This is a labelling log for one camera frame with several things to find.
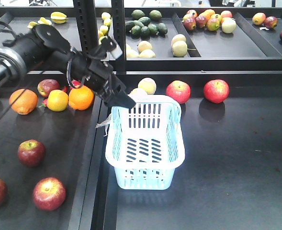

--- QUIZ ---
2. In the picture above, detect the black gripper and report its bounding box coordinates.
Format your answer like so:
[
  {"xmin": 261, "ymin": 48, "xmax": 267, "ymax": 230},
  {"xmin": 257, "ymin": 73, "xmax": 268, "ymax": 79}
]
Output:
[{"xmin": 66, "ymin": 51, "xmax": 136, "ymax": 109}]

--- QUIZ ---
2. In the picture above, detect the light blue plastic basket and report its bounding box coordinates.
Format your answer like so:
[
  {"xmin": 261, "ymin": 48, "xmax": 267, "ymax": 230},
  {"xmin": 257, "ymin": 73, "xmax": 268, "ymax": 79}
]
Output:
[{"xmin": 105, "ymin": 95, "xmax": 185, "ymax": 190}]

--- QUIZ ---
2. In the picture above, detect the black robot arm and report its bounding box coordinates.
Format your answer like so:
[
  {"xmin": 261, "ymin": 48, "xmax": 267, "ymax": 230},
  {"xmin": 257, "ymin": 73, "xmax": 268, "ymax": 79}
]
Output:
[{"xmin": 0, "ymin": 21, "xmax": 135, "ymax": 109}]

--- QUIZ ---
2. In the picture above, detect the clear plastic tag strip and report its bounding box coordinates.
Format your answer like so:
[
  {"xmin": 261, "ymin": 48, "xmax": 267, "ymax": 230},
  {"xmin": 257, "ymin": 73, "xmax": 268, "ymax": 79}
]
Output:
[{"xmin": 95, "ymin": 114, "xmax": 112, "ymax": 137}]

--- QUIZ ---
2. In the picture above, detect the pale yellow pear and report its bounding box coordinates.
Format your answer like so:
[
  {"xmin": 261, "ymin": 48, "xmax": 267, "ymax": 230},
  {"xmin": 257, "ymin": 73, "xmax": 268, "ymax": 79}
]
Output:
[{"xmin": 138, "ymin": 78, "xmax": 157, "ymax": 95}]

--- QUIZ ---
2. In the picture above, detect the orange right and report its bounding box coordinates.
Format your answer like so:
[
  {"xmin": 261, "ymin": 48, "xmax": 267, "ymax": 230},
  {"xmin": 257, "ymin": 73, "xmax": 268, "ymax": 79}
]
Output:
[{"xmin": 68, "ymin": 85, "xmax": 94, "ymax": 110}]

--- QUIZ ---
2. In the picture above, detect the orange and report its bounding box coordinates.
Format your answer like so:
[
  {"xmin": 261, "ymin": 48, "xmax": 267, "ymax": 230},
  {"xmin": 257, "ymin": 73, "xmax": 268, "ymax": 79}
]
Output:
[
  {"xmin": 9, "ymin": 89, "xmax": 38, "ymax": 115},
  {"xmin": 68, "ymin": 85, "xmax": 94, "ymax": 110}
]

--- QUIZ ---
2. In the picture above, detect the red bell pepper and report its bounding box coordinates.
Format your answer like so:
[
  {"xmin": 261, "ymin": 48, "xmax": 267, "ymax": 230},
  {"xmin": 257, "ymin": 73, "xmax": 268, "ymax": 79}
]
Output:
[{"xmin": 70, "ymin": 80, "xmax": 81, "ymax": 89}]

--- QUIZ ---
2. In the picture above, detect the red apple back middle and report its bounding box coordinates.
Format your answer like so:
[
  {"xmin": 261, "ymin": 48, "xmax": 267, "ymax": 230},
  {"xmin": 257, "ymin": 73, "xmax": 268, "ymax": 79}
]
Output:
[{"xmin": 166, "ymin": 80, "xmax": 191, "ymax": 104}]

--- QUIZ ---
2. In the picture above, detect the yellow round fruit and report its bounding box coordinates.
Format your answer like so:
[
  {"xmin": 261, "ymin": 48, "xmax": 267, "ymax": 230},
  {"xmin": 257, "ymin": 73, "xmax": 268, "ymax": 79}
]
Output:
[{"xmin": 47, "ymin": 90, "xmax": 68, "ymax": 112}]

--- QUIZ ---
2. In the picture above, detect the dark red apple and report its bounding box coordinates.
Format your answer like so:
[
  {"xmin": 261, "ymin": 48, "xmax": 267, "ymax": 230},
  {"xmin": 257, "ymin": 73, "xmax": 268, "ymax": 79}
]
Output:
[
  {"xmin": 17, "ymin": 139, "xmax": 46, "ymax": 168},
  {"xmin": 37, "ymin": 79, "xmax": 60, "ymax": 97}
]

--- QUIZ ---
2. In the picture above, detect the red apple back right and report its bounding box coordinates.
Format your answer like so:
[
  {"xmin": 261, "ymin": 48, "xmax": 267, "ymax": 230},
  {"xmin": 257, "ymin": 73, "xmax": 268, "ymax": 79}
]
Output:
[{"xmin": 203, "ymin": 79, "xmax": 230, "ymax": 104}]

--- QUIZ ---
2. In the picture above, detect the orange left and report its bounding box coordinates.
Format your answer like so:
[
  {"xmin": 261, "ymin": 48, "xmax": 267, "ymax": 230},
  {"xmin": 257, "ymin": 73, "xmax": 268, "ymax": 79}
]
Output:
[{"xmin": 9, "ymin": 89, "xmax": 38, "ymax": 115}]

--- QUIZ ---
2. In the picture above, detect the dark red apple middle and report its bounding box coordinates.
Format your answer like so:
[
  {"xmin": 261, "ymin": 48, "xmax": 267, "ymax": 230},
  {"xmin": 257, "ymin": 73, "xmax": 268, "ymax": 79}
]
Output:
[{"xmin": 17, "ymin": 139, "xmax": 46, "ymax": 168}]

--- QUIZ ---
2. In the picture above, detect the black upper fruit shelf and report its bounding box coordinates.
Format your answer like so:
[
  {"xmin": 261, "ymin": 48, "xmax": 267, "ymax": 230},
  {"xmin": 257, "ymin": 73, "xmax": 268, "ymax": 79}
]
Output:
[{"xmin": 0, "ymin": 4, "xmax": 282, "ymax": 71}]

